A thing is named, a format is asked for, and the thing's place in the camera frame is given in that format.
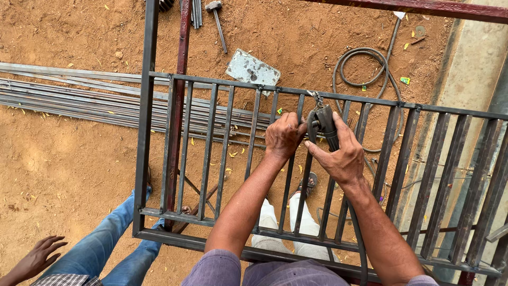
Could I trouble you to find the person's left hand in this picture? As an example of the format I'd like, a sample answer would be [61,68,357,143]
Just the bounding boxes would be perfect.
[265,111,309,160]

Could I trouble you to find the person's right hand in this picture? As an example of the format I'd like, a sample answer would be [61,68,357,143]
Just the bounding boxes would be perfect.
[303,111,366,187]

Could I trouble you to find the black welding electrode holder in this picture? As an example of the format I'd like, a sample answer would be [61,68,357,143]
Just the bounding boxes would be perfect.
[306,91,341,153]

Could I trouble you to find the grey steel gate frame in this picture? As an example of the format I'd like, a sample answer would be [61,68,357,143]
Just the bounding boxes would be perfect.
[132,0,508,286]

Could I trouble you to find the grey dented metal plate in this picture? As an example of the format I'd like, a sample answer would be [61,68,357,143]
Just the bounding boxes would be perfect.
[225,48,282,98]

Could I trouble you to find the person's sandal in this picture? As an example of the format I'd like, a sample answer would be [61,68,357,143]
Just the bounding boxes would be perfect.
[289,171,318,199]

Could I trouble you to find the person's white trousers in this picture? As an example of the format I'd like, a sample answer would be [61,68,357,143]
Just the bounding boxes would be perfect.
[251,193,342,263]

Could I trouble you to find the steel hammer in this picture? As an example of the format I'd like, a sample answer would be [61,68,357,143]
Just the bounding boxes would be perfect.
[205,0,229,55]

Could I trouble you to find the short dark steel bars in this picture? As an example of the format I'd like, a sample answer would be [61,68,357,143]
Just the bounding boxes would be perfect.
[180,0,203,30]

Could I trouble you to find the person's purple shirt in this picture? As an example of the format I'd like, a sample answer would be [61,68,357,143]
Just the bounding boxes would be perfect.
[181,249,440,286]

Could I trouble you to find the red steel beam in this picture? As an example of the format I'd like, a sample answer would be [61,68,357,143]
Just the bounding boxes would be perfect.
[303,0,508,25]

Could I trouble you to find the bundle of long steel rods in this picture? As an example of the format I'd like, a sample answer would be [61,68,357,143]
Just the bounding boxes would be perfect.
[0,61,280,150]

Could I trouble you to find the grey coiled hose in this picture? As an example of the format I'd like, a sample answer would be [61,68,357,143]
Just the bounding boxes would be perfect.
[332,16,406,154]

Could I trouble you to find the red rusty steel post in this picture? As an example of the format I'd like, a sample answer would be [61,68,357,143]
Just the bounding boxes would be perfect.
[164,0,194,232]

